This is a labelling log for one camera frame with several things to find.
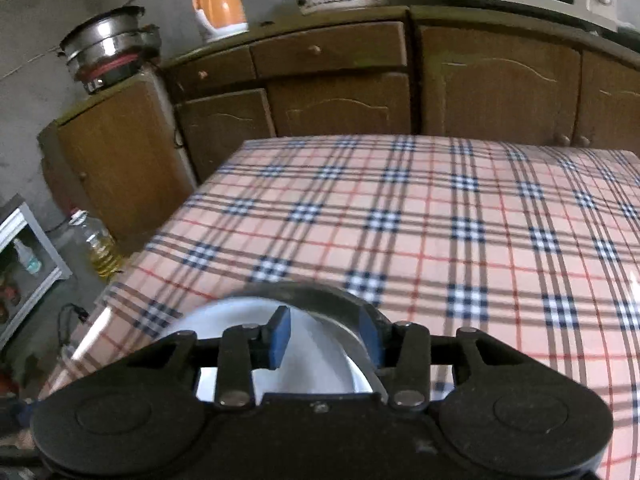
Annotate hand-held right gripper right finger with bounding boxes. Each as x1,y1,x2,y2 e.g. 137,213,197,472
359,309,506,408

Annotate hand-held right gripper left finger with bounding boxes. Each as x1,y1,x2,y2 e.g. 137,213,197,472
132,306,292,407

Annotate white bowl with blue pattern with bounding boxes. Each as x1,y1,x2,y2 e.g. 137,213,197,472
162,296,375,396

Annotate steel bowl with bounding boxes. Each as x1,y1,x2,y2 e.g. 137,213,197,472
235,282,391,403

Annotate plaid tablecloth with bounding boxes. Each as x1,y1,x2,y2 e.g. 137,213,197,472
37,135,640,480

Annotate cooking oil bottle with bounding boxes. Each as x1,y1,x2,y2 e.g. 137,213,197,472
70,208,123,278

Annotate small wooden cabinet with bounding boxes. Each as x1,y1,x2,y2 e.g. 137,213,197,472
39,77,198,256

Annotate white metal shelf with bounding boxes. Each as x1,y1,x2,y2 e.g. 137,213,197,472
0,202,73,351

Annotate small clear bottle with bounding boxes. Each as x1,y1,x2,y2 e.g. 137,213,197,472
14,239,42,275

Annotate long wooden cabinet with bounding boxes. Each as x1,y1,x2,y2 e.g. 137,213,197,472
160,5,640,181

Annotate orange electric kettle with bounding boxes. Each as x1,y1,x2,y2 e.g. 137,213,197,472
192,0,249,43

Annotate stacked steel pots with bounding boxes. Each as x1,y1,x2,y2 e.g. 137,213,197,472
58,6,162,95

